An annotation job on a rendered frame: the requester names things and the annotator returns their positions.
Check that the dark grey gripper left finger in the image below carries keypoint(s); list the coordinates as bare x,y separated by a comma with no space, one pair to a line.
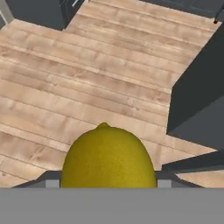
48,179

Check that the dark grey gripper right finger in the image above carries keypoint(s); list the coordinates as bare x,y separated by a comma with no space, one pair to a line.
169,180

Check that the yellow lemon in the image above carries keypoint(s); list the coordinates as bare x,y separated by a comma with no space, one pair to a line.
108,159

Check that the dark grey kitchen island cabinet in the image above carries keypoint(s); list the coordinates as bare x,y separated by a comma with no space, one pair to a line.
198,108

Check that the dark grey cabinet run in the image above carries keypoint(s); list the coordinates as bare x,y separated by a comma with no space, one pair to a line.
192,7
43,11

